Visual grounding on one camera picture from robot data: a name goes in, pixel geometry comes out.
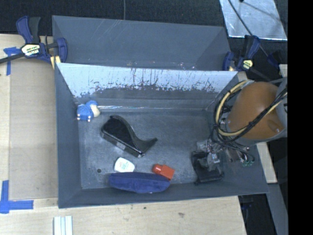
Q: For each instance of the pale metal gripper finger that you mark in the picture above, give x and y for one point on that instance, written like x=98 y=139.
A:
x=213 y=160
x=204 y=146

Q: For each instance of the black square box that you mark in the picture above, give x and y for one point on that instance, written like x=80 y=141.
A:
x=210 y=176

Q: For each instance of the grey metal bin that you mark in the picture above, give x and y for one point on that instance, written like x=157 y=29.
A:
x=171 y=131

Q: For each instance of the red small bottle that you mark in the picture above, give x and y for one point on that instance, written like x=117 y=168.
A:
x=165 y=171

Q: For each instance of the dark blue cloth pouch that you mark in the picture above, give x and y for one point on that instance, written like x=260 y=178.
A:
x=139 y=183

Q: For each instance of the white rounded packet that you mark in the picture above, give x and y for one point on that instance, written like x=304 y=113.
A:
x=123 y=165

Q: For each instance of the blue toy animal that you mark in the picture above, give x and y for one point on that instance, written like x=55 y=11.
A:
x=84 y=111

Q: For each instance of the pale wood flat board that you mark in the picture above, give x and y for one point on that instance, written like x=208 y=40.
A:
x=33 y=131

